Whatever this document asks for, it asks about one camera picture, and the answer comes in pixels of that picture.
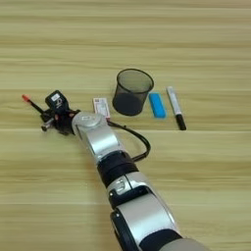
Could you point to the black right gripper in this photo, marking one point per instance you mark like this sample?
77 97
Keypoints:
63 122

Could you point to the red and white card box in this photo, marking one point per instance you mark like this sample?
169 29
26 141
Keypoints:
100 106

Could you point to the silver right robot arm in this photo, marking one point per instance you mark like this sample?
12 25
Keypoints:
108 143

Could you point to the small black box white label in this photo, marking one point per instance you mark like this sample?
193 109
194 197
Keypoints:
57 99

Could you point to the black mesh pen cup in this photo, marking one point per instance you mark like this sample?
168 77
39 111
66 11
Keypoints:
132 85

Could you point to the blue eraser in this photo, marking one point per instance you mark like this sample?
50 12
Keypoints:
157 106

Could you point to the grey marker black cap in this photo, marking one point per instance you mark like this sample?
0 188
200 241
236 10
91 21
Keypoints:
173 101

